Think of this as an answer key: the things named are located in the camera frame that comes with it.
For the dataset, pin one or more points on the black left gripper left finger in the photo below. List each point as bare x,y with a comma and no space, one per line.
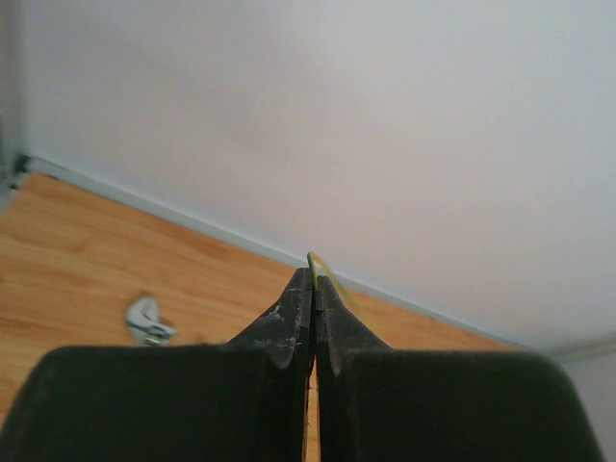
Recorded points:
244,400

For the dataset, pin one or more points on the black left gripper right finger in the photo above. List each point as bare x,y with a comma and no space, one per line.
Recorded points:
378,403

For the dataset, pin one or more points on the silver adjustable wrench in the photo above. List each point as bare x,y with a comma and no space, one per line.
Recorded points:
144,322

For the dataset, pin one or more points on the aluminium frame rail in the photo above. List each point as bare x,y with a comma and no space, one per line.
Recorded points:
13,157

